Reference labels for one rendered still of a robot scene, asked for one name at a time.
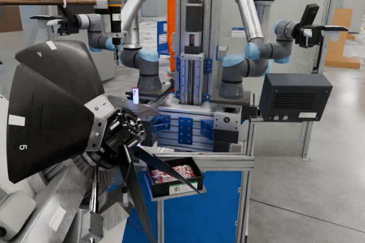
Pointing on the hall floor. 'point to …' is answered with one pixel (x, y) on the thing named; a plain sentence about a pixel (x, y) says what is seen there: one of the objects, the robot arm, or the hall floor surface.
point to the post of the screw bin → (159, 221)
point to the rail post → (244, 206)
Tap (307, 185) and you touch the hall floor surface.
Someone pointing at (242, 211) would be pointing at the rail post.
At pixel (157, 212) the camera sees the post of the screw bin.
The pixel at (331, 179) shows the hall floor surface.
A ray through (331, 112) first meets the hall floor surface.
